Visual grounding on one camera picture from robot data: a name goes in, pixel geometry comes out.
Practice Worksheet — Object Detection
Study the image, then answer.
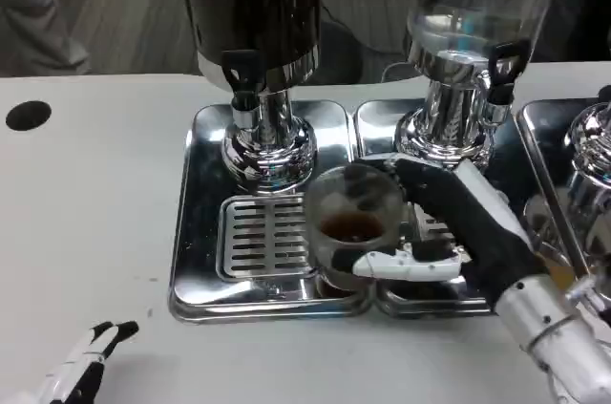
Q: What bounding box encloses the person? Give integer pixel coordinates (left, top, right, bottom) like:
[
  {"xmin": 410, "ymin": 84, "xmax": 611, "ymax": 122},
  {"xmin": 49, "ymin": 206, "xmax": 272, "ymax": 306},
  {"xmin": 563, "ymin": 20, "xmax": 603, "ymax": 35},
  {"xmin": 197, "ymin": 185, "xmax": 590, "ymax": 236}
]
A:
[{"xmin": 0, "ymin": 0, "xmax": 93, "ymax": 76}]

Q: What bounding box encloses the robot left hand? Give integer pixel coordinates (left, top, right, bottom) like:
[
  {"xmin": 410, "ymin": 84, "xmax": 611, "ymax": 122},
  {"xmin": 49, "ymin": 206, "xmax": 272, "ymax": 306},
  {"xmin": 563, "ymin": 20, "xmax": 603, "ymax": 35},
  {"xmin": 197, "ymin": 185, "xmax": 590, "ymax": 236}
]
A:
[{"xmin": 18, "ymin": 321, "xmax": 140, "ymax": 404}]

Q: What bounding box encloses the drip grid by clear dispenser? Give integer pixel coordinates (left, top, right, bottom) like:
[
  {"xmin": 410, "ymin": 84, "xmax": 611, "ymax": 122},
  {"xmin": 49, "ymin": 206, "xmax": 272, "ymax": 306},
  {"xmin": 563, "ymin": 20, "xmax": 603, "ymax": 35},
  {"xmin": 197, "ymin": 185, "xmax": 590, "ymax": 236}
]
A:
[{"xmin": 409, "ymin": 206, "xmax": 474, "ymax": 264}]

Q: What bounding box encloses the steel dispenser at table edge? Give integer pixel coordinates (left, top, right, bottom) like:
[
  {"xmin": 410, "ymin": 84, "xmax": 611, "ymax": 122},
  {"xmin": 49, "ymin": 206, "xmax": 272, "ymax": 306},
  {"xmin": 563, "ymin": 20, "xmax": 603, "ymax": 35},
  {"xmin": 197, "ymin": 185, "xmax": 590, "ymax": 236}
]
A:
[{"xmin": 561, "ymin": 100, "xmax": 611, "ymax": 284}]

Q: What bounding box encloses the black tap of dark dispenser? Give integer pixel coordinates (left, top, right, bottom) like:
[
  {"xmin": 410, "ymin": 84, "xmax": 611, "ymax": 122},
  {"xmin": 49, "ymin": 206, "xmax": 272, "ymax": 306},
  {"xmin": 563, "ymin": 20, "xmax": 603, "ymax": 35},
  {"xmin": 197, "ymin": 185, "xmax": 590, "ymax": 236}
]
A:
[{"xmin": 221, "ymin": 48, "xmax": 262, "ymax": 131}]

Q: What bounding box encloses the dark drink dispenser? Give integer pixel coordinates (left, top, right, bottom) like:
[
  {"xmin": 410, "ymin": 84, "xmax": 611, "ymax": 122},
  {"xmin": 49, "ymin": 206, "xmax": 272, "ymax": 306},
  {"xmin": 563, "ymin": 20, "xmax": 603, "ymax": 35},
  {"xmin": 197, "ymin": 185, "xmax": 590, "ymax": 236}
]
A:
[{"xmin": 173, "ymin": 0, "xmax": 330, "ymax": 196}]

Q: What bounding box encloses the drip grid by dark dispenser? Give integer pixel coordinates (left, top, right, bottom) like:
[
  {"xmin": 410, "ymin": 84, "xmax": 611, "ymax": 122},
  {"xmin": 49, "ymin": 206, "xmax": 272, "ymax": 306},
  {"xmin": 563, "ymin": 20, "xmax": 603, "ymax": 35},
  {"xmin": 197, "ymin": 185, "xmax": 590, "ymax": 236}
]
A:
[{"xmin": 218, "ymin": 193, "xmax": 319, "ymax": 282}]

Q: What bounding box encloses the steel tray under clear dispenser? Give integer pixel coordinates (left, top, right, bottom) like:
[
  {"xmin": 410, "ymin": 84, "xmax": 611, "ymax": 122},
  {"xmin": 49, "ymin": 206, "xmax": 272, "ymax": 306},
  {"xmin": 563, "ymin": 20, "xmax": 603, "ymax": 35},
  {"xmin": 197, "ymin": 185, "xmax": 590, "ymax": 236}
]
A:
[{"xmin": 355, "ymin": 98, "xmax": 589, "ymax": 317}]

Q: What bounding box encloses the black floor cable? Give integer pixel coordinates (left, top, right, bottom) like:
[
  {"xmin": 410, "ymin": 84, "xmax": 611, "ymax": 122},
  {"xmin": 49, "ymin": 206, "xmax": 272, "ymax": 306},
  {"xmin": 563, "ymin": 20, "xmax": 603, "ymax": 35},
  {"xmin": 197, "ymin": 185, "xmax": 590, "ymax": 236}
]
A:
[{"xmin": 318, "ymin": 2, "xmax": 412, "ymax": 61}]

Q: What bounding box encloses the black tap of clear dispenser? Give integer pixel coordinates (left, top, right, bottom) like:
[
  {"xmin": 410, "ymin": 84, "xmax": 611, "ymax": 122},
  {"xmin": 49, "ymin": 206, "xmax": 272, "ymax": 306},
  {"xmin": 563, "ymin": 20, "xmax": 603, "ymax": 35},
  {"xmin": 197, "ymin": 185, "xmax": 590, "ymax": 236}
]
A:
[{"xmin": 483, "ymin": 39, "xmax": 531, "ymax": 124}]

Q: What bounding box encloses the steel tray at table edge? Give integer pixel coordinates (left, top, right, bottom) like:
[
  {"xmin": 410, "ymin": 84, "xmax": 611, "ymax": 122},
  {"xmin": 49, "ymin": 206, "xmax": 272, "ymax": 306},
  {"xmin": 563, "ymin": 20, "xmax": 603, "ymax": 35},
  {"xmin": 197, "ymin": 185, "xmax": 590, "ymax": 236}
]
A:
[{"xmin": 516, "ymin": 97, "xmax": 611, "ymax": 301}]

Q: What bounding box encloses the clear ribbed glass cup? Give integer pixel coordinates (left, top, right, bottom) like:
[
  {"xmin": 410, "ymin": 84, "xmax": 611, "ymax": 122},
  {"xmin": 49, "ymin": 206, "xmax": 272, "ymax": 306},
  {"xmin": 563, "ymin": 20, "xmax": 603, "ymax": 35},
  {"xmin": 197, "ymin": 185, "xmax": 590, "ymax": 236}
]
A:
[{"xmin": 304, "ymin": 164, "xmax": 408, "ymax": 291}]

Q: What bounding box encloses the black round table grommet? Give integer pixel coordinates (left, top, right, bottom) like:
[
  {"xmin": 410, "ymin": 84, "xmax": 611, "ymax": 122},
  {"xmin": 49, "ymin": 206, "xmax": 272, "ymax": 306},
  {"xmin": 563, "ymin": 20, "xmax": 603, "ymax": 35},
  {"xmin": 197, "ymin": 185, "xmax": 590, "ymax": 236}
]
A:
[{"xmin": 5, "ymin": 99, "xmax": 53, "ymax": 131}]

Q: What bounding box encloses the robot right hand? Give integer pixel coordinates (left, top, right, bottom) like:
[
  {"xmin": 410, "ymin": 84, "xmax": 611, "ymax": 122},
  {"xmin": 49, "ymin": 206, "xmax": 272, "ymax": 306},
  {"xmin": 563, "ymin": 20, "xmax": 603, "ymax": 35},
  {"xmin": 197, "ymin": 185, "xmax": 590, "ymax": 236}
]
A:
[{"xmin": 329, "ymin": 155, "xmax": 551, "ymax": 308}]

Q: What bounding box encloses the steel tray under dark dispenser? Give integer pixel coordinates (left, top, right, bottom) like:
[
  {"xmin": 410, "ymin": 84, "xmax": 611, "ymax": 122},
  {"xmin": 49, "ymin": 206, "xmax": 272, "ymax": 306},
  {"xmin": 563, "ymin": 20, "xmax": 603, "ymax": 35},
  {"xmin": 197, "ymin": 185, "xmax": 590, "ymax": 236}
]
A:
[{"xmin": 167, "ymin": 102, "xmax": 374, "ymax": 322}]

